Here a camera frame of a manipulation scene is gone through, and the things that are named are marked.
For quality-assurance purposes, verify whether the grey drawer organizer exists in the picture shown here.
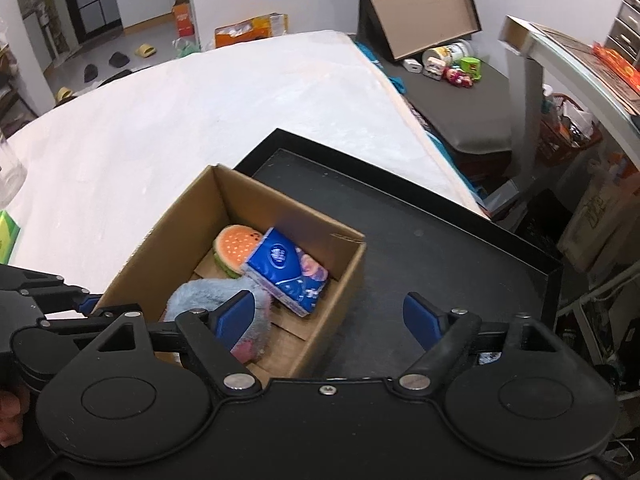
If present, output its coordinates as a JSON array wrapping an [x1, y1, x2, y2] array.
[[605, 0, 640, 68]]

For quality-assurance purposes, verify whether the beige tote bag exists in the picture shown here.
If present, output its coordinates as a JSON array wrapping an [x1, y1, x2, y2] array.
[[557, 160, 640, 273]]

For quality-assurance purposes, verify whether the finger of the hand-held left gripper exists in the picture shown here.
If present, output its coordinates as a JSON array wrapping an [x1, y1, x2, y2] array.
[[0, 265, 103, 318]]

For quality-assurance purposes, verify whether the white round tin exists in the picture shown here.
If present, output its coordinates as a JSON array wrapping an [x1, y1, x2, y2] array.
[[421, 40, 473, 68]]

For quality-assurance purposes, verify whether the orange carton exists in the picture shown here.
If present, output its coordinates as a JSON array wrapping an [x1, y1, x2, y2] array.
[[171, 0, 196, 37]]

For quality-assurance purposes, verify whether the grey padded bench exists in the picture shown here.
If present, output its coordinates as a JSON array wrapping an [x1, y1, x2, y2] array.
[[357, 42, 514, 156]]

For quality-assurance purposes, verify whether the green tissue packet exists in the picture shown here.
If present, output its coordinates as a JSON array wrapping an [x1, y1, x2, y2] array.
[[0, 210, 22, 263]]

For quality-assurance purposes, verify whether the red basket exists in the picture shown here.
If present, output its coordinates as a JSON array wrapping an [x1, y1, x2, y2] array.
[[537, 94, 603, 166]]

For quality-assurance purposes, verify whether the red toy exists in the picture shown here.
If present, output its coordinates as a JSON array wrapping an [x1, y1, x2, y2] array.
[[442, 67, 473, 88]]

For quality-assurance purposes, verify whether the orange cardboard box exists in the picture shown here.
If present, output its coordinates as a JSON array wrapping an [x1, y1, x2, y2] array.
[[215, 12, 288, 50]]

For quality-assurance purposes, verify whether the long red packet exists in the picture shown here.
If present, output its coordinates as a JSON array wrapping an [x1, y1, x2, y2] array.
[[592, 42, 640, 101]]

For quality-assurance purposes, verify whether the person's left hand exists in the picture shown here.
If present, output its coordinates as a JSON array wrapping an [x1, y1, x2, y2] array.
[[0, 387, 31, 448]]

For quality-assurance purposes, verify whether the brown patterned board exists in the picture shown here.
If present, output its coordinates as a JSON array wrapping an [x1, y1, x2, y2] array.
[[530, 22, 640, 116]]

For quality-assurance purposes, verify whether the hamburger plush toy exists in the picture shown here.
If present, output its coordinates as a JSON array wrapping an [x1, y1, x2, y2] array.
[[212, 225, 264, 280]]

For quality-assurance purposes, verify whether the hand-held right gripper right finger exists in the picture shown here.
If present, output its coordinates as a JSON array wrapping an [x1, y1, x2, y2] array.
[[397, 291, 601, 397]]

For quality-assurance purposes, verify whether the grey-blue fluffy plush toy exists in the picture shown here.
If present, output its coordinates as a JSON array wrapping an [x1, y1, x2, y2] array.
[[164, 277, 275, 363]]

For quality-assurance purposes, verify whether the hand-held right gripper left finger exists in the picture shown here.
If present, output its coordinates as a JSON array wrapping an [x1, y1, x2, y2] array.
[[55, 290, 263, 395]]

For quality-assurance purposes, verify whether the blue tissue pack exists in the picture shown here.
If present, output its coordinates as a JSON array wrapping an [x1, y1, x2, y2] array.
[[243, 227, 329, 317]]

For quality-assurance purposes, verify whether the curved grey desk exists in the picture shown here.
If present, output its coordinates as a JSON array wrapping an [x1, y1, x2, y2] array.
[[499, 15, 640, 196]]

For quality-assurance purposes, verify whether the brown framed board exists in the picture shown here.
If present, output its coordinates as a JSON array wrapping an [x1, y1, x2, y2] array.
[[345, 0, 482, 62]]

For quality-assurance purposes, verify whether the black shallow tray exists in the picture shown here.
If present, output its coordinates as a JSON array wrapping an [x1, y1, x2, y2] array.
[[234, 128, 565, 378]]

